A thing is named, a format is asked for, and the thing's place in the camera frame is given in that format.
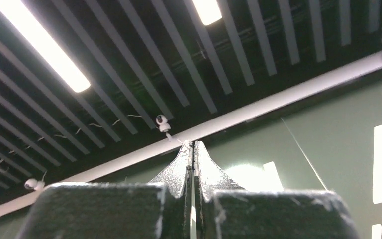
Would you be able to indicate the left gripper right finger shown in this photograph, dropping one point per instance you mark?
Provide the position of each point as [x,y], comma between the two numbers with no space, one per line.
[225,210]

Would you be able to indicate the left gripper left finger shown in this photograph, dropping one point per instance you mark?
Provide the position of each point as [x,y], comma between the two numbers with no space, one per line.
[159,209]

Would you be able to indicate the long ceiling light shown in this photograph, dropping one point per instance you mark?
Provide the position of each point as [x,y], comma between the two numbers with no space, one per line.
[38,37]

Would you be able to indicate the white ceiling beam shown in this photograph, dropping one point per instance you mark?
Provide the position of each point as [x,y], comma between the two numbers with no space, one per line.
[261,107]

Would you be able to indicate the short ceiling light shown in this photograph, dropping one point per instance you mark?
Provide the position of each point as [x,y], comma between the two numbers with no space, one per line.
[208,11]

